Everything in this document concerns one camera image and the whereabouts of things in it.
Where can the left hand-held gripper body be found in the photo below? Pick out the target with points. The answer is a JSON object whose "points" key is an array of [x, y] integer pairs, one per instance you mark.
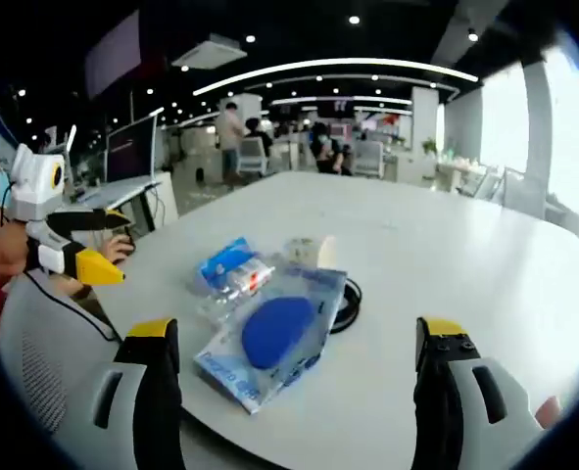
{"points": [[32, 191]]}

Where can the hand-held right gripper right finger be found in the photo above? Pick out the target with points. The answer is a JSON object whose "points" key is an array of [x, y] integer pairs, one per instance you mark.
{"points": [[446, 391]]}

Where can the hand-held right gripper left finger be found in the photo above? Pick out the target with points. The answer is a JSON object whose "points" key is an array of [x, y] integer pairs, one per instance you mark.
{"points": [[154, 391]]}

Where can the clear plastic bottle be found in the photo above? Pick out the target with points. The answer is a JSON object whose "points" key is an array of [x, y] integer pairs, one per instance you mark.
{"points": [[210, 306]]}

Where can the blue crinkly plastic packet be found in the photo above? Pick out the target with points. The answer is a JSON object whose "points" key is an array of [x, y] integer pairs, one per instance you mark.
{"points": [[225, 267]]}

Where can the clear bag with blue pad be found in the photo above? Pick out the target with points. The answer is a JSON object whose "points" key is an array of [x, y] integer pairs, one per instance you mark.
{"points": [[274, 333]]}

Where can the white patterned paper cup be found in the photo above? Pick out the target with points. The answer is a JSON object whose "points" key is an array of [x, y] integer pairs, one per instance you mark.
{"points": [[303, 250]]}

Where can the person's left hand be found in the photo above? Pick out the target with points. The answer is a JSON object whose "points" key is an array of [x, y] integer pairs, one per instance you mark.
{"points": [[10, 254]]}

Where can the person's right hand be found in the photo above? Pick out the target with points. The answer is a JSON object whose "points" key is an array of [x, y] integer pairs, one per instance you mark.
{"points": [[548, 413]]}

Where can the white office desk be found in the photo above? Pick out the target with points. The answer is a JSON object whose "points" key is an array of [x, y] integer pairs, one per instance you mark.
{"points": [[117, 193]]}

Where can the dark computer monitor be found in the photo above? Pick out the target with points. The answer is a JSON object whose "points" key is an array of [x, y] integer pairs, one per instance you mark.
{"points": [[132, 149]]}

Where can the white table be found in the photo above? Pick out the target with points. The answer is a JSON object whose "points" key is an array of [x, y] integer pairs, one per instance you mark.
{"points": [[441, 254]]}

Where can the hanging dark screen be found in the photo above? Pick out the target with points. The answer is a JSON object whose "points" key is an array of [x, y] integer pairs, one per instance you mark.
{"points": [[112, 54]]}

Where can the white office chair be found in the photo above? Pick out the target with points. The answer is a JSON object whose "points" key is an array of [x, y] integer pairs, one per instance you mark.
{"points": [[370, 159], [252, 156]]}

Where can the ceiling air conditioner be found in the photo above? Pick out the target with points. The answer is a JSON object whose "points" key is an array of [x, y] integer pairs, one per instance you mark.
{"points": [[210, 51]]}

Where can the potted green plant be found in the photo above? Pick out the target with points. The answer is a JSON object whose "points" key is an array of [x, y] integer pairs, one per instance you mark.
{"points": [[430, 146]]}

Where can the curved ceiling light strip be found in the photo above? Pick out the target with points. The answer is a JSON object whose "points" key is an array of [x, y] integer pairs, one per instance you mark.
{"points": [[338, 62]]}

